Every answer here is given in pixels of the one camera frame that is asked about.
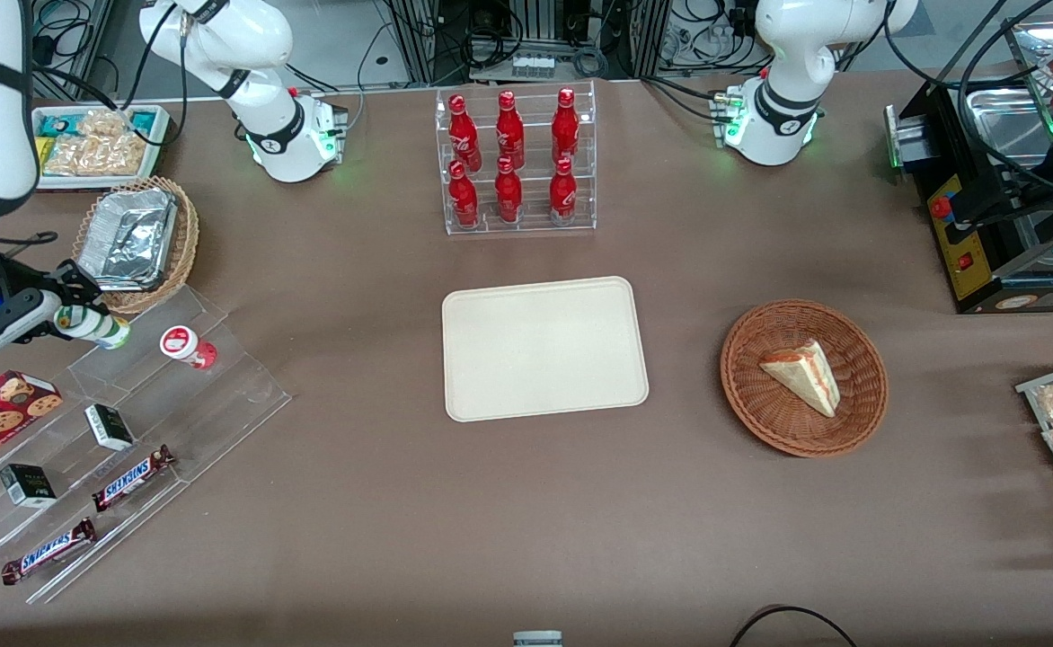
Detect red cola bottle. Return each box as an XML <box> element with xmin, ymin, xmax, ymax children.
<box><xmin>447</xmin><ymin>93</ymin><xmax>482</xmax><ymax>168</ymax></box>
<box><xmin>494</xmin><ymin>90</ymin><xmax>527</xmax><ymax>167</ymax></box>
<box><xmin>548</xmin><ymin>157</ymin><xmax>579</xmax><ymax>226</ymax></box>
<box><xmin>493</xmin><ymin>156</ymin><xmax>524</xmax><ymax>225</ymax></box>
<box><xmin>447</xmin><ymin>160</ymin><xmax>481</xmax><ymax>228</ymax></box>
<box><xmin>551</xmin><ymin>87</ymin><xmax>581</xmax><ymax>165</ymax></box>

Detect beige plastic tray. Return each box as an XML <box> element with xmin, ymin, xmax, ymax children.
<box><xmin>441</xmin><ymin>276</ymin><xmax>650</xmax><ymax>423</ymax></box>

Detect aluminium foil tray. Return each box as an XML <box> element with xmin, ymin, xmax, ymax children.
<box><xmin>77</xmin><ymin>188</ymin><xmax>179</xmax><ymax>291</ymax></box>

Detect clear acrylic bottle rack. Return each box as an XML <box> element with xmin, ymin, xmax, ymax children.
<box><xmin>434</xmin><ymin>80</ymin><xmax>598</xmax><ymax>237</ymax></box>

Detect Snickers bar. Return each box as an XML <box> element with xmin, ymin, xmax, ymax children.
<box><xmin>1</xmin><ymin>517</ymin><xmax>98</xmax><ymax>587</ymax></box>
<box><xmin>92</xmin><ymin>445</ymin><xmax>177</xmax><ymax>513</ymax></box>

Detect clear bag of crackers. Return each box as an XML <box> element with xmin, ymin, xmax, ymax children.
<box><xmin>75</xmin><ymin>109</ymin><xmax>133</xmax><ymax>138</ymax></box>
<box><xmin>44</xmin><ymin>133</ymin><xmax>148</xmax><ymax>177</ymax></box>

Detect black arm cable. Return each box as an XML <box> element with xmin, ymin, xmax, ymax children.
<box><xmin>37</xmin><ymin>0</ymin><xmax>190</xmax><ymax>149</ymax></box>

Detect red yogurt cup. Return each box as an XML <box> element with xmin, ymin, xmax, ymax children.
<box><xmin>159</xmin><ymin>325</ymin><xmax>219</xmax><ymax>371</ymax></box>

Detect light wicker basket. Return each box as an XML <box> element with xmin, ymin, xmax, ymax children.
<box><xmin>71</xmin><ymin>176</ymin><xmax>200</xmax><ymax>315</ymax></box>

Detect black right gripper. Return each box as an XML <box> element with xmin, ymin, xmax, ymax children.
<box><xmin>0</xmin><ymin>257</ymin><xmax>102</xmax><ymax>346</ymax></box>

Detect green yogurt cup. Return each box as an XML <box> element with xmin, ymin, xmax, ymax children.
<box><xmin>53</xmin><ymin>304</ymin><xmax>132</xmax><ymax>350</ymax></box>

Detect black machine with yellow panel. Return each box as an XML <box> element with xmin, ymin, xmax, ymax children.
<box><xmin>884</xmin><ymin>79</ymin><xmax>1053</xmax><ymax>315</ymax></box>

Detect black cable loop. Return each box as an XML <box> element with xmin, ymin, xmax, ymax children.
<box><xmin>728</xmin><ymin>605</ymin><xmax>858</xmax><ymax>647</ymax></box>

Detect red cookie box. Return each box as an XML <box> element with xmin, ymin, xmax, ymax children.
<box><xmin>0</xmin><ymin>369</ymin><xmax>64</xmax><ymax>479</ymax></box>

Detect white snack bin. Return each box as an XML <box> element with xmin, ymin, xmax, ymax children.
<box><xmin>31</xmin><ymin>104</ymin><xmax>173</xmax><ymax>192</ymax></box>

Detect wrapped triangle sandwich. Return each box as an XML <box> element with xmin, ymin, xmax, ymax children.
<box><xmin>758</xmin><ymin>339</ymin><xmax>843</xmax><ymax>420</ymax></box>

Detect steel tray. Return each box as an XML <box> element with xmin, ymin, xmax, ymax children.
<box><xmin>964</xmin><ymin>84</ymin><xmax>1053</xmax><ymax>173</ymax></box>

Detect small black box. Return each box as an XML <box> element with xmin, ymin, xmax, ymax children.
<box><xmin>84</xmin><ymin>403</ymin><xmax>136</xmax><ymax>452</ymax></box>
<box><xmin>0</xmin><ymin>463</ymin><xmax>58</xmax><ymax>510</ymax></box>

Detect brown wicker basket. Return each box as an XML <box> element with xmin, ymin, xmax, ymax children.
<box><xmin>720</xmin><ymin>298</ymin><xmax>889</xmax><ymax>459</ymax></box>

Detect clear acrylic stepped stand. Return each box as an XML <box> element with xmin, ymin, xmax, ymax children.
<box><xmin>0</xmin><ymin>286</ymin><xmax>294</xmax><ymax>605</ymax></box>

